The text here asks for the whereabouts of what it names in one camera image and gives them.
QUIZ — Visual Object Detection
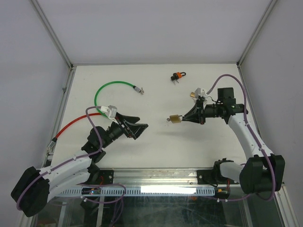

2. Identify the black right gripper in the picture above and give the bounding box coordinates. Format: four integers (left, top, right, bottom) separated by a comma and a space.
182, 99, 223, 125

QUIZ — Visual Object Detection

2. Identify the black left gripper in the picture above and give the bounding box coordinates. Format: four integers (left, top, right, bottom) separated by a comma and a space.
100, 112, 148, 148

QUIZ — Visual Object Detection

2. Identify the large brass padlock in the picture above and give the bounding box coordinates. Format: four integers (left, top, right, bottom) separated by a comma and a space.
168, 114, 184, 123

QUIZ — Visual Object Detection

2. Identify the orange black padlock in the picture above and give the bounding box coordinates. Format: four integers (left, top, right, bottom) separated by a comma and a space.
170, 72, 186, 81

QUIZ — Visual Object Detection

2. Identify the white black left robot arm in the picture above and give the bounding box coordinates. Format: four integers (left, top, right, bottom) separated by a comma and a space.
11, 113, 148, 217

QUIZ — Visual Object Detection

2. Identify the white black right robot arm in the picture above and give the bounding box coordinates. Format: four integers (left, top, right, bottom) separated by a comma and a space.
181, 87, 285, 194

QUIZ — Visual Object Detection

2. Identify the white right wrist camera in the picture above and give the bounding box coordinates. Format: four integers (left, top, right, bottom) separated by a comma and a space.
194, 87, 210, 102

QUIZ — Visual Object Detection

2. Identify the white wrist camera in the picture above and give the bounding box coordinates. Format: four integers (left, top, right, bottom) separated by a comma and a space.
194, 87, 210, 102
100, 105, 117, 123

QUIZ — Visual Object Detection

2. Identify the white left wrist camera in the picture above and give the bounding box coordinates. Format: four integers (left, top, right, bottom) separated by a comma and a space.
100, 105, 117, 123

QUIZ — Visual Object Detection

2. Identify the green cable lock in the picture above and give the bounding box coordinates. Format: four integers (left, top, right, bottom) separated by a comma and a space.
94, 79, 144, 118

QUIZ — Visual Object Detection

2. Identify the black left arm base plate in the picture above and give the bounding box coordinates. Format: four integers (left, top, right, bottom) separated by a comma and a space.
95, 169, 114, 185

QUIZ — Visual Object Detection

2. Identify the aluminium mounting rail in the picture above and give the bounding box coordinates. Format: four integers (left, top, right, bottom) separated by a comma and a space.
29, 167, 285, 187

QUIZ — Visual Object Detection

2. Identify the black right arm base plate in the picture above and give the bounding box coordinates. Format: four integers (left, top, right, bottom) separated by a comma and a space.
196, 169, 218, 187

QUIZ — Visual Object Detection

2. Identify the red cable lock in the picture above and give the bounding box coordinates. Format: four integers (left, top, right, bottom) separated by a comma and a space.
46, 115, 92, 154

